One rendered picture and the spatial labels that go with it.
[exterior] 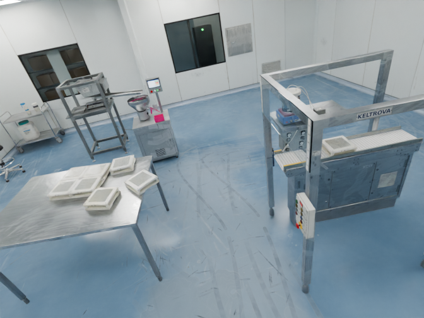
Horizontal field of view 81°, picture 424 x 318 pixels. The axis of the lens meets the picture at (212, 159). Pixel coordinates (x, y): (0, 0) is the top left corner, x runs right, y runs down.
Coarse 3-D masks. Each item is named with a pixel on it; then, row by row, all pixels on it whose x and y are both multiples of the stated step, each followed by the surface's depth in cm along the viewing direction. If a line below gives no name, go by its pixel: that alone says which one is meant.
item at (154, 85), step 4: (156, 76) 419; (148, 80) 414; (152, 80) 415; (156, 80) 416; (148, 84) 416; (152, 84) 418; (156, 84) 419; (160, 84) 421; (148, 88) 420; (152, 88) 422; (156, 88) 423; (160, 88) 425; (152, 92) 423; (156, 92) 426; (156, 96) 434; (160, 104) 442; (160, 108) 446
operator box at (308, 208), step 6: (300, 198) 161; (306, 198) 160; (306, 204) 156; (300, 210) 164; (306, 210) 153; (312, 210) 152; (306, 216) 155; (312, 216) 155; (306, 222) 157; (312, 222) 157; (300, 228) 171; (306, 228) 160; (312, 228) 160; (306, 234) 163; (312, 234) 164
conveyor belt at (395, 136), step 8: (368, 136) 255; (376, 136) 253; (384, 136) 250; (392, 136) 248; (400, 136) 246; (408, 136) 244; (360, 144) 245; (368, 144) 243; (376, 144) 241; (384, 144) 239; (288, 152) 255; (280, 160) 246; (288, 160) 243; (296, 160) 241
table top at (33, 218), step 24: (144, 168) 277; (24, 192) 277; (48, 192) 268; (144, 192) 245; (0, 216) 247; (24, 216) 240; (48, 216) 234; (72, 216) 228; (96, 216) 222; (120, 216) 217; (0, 240) 217; (24, 240) 212; (48, 240) 211
